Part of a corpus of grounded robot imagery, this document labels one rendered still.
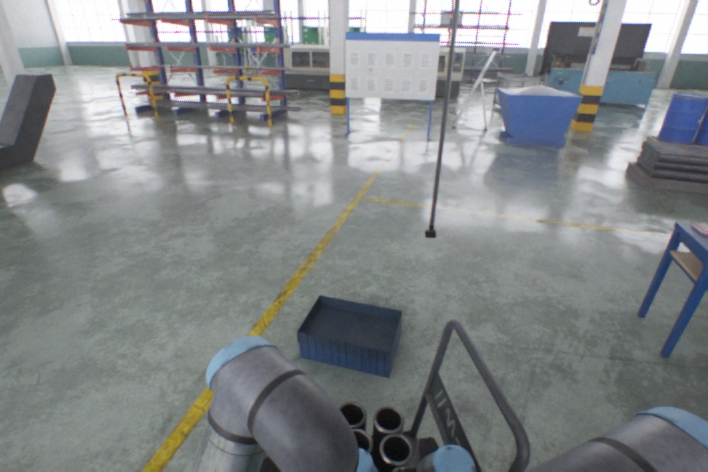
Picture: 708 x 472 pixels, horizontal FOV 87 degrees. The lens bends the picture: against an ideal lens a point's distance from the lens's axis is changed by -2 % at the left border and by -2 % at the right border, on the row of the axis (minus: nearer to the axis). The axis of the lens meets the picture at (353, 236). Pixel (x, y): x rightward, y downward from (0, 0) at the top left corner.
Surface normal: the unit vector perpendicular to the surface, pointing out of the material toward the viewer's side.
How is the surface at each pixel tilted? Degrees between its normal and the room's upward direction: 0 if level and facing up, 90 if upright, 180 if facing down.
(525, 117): 93
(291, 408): 30
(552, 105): 93
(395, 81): 90
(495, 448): 0
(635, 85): 90
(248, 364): 16
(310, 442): 51
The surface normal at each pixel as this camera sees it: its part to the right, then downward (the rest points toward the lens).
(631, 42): -0.34, 0.43
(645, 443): -0.09, -0.97
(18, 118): -0.22, -0.18
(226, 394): -0.58, -0.08
